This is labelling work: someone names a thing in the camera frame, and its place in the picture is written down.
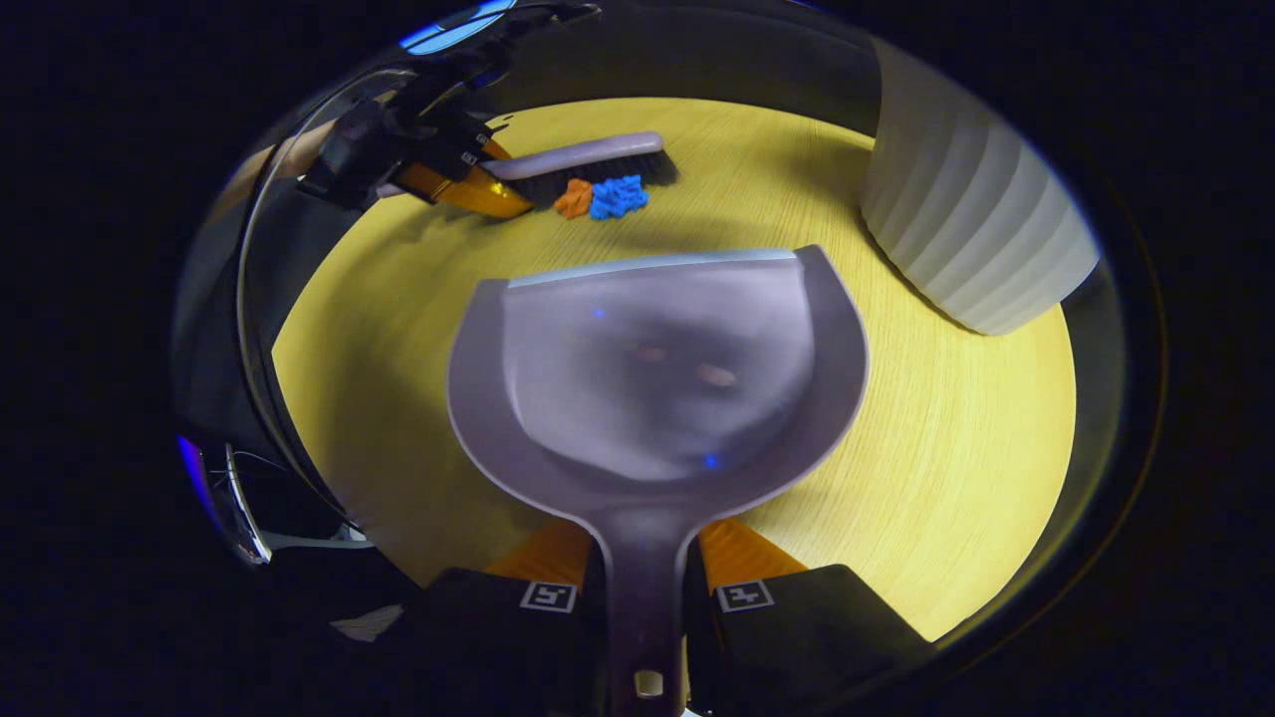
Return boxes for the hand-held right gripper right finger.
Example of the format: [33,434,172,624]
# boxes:
[685,518,932,717]

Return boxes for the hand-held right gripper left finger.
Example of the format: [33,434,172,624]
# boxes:
[423,518,611,717]

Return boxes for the blue trash piece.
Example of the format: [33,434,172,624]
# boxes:
[588,174,649,221]

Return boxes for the pale purple dustpan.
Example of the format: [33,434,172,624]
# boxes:
[445,244,870,717]

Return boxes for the white ribbed garbage bin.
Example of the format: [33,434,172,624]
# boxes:
[860,38,1102,337]

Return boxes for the grey metal frame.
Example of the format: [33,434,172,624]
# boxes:
[221,441,378,569]

